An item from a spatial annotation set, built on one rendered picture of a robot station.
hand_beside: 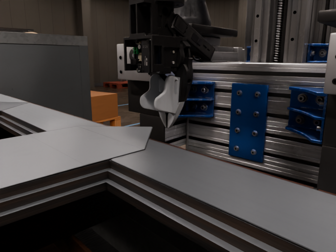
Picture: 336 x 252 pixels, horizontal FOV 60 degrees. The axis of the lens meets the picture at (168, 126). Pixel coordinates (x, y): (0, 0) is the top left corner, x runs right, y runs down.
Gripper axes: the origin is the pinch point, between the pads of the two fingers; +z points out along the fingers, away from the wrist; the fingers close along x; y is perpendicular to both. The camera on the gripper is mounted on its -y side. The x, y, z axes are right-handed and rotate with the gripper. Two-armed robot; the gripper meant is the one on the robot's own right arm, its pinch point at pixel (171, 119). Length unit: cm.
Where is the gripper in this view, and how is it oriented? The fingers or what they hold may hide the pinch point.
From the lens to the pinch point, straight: 51.4
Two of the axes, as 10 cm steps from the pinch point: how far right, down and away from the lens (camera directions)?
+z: 0.0, 9.7, 2.3
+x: 6.9, 1.6, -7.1
